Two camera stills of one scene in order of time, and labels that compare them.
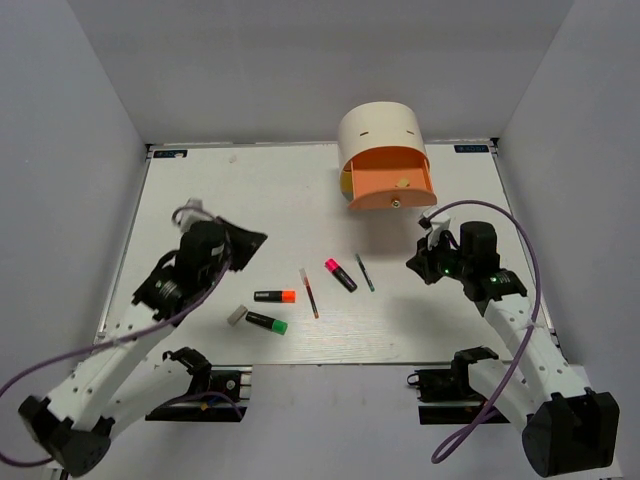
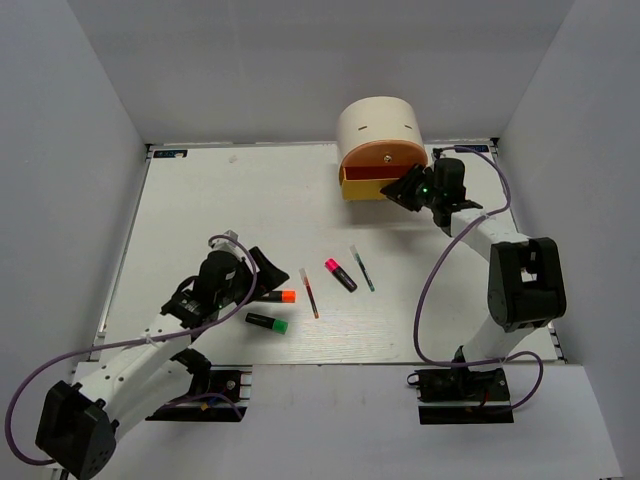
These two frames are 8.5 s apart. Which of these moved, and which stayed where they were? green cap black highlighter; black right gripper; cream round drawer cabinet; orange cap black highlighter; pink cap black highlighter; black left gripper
Moved: black left gripper; black right gripper
Stayed: green cap black highlighter; orange cap black highlighter; pink cap black highlighter; cream round drawer cabinet
